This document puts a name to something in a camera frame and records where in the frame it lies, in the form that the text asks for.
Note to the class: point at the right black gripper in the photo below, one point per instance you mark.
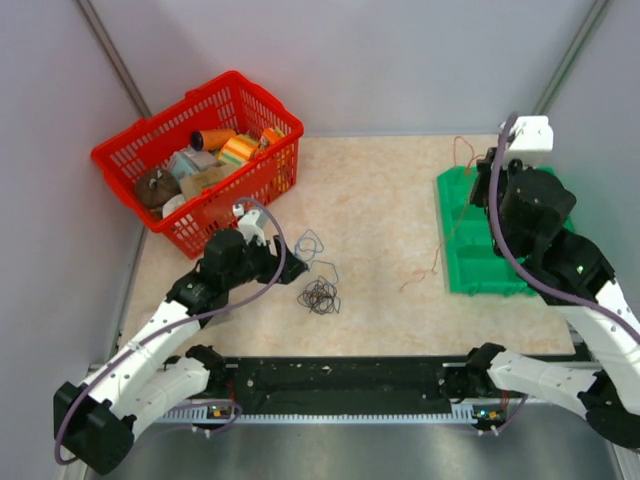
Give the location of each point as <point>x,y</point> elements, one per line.
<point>483,167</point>

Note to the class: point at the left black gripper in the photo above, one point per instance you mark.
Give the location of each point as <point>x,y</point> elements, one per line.
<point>270,259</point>

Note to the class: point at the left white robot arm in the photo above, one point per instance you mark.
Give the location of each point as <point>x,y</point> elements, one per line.
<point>99,420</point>

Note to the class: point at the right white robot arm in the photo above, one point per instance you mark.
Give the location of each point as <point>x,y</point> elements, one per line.
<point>607,397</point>

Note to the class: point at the green compartment tray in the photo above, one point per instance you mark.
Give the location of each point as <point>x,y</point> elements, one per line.
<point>474,261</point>

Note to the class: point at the brown cardboard box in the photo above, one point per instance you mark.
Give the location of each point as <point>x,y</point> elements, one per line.
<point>193,185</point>

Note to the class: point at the yellow striped sponge pack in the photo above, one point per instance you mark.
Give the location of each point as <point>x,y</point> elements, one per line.
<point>238,150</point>

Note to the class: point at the orange snack packet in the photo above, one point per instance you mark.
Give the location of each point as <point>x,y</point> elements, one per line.
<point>270,136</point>

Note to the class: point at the white round lid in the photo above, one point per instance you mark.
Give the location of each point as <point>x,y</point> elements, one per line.
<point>172,205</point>

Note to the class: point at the pale blue box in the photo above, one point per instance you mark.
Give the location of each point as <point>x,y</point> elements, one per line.
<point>187,162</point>

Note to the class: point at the brown round bun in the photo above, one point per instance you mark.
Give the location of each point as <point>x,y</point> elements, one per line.
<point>155,188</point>

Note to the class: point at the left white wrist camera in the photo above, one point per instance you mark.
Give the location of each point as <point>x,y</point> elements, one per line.
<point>251,224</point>

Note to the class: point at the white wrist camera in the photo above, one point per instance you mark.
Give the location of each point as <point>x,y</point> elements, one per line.
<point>530,140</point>
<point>251,224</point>

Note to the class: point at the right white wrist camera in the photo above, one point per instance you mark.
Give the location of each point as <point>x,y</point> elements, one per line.
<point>530,140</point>

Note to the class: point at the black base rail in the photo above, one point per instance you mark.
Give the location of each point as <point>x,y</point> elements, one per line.
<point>335,386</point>

